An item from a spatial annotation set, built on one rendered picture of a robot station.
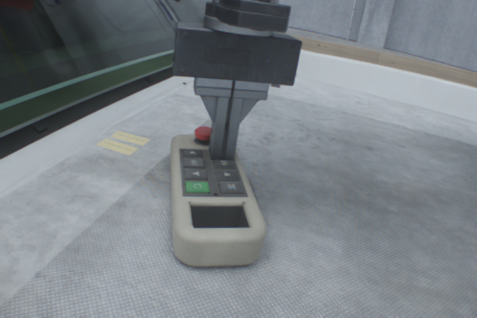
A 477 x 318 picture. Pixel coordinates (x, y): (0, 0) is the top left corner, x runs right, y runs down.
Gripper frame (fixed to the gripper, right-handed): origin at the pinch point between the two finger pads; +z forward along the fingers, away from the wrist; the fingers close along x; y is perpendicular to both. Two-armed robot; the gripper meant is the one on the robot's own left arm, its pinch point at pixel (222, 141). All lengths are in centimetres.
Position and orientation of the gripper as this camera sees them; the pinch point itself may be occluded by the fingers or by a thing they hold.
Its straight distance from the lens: 39.5
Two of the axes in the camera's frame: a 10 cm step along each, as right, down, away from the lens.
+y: -1.8, -4.3, 8.9
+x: -9.7, -0.5, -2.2
